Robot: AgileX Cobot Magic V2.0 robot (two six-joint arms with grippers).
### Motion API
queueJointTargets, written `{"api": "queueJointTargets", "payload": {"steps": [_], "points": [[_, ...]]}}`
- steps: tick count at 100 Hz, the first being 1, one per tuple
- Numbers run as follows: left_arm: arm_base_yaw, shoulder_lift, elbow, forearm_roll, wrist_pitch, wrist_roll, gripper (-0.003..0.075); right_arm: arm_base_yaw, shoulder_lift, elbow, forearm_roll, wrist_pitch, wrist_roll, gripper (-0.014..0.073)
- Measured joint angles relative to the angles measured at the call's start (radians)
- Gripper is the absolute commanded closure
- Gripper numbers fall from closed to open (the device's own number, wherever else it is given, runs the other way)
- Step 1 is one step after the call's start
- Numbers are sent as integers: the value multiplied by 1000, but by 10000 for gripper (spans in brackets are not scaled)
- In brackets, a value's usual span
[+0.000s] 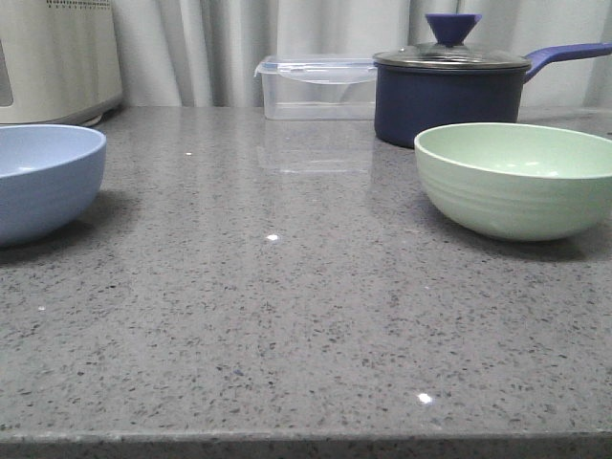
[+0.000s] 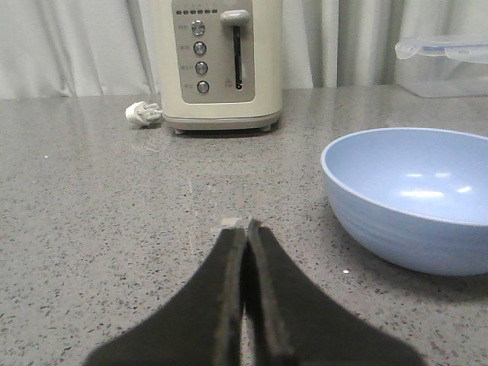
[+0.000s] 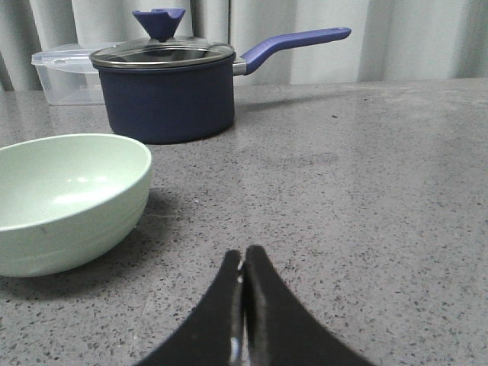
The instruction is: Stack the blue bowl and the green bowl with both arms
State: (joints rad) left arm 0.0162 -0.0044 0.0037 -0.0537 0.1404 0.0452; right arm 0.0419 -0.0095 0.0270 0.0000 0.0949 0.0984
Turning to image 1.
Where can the light blue bowl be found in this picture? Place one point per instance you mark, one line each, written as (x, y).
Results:
(50, 173)

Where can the clear plastic food container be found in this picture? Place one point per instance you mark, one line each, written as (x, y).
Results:
(318, 87)

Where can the glass lid with blue knob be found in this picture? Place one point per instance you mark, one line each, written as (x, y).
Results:
(450, 51)

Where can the light green bowl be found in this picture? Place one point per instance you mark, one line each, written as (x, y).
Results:
(515, 181)

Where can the cream white toaster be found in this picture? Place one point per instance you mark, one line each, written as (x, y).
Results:
(59, 61)

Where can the blue saucepan with handle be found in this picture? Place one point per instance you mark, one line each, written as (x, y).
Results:
(409, 101)

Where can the white curtain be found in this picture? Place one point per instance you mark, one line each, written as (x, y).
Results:
(204, 53)

